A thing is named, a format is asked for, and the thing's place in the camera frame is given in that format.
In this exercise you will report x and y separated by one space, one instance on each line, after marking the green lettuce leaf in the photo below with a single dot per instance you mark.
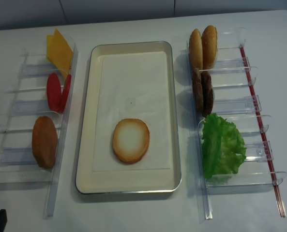
223 147

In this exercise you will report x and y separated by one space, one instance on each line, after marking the left brown meat patty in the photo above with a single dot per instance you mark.
197 90

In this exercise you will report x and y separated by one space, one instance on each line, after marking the brown meat patty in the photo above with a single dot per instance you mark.
207 93
197 90

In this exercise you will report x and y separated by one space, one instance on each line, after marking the right brown meat patty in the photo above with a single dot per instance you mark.
207 93

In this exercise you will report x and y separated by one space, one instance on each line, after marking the right red tomato slice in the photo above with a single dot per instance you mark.
65 93

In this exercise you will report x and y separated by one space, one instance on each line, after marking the red tomato slice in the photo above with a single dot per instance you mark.
65 93
53 92

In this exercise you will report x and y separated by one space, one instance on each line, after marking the left red tomato slice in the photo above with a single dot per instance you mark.
53 92

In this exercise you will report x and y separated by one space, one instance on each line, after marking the orange cheese slice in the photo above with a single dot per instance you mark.
60 53

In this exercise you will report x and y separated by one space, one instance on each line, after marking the yellow cheese slice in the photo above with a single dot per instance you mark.
49 39

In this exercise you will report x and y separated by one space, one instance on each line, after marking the toasted bun bottom slice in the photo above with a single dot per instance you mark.
131 139

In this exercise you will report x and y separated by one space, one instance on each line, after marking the cream metal serving tray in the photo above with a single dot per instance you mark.
89 181

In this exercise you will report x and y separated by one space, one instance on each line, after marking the white paper tray liner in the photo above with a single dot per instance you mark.
133 86

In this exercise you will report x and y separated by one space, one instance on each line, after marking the left golden bun half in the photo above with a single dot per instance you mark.
195 50

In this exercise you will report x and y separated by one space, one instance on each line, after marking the golden bun half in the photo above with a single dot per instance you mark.
209 46
195 50

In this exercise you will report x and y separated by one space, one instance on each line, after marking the right clear acrylic rack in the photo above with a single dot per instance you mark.
234 99

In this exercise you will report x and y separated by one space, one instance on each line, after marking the clear acrylic rack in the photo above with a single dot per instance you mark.
234 99
24 101

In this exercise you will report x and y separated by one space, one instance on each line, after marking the brown bun top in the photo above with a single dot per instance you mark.
44 142

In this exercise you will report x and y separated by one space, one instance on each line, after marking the right golden bun half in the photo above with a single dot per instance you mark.
209 46

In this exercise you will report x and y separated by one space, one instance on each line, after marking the left clear acrylic rack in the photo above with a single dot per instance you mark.
24 101

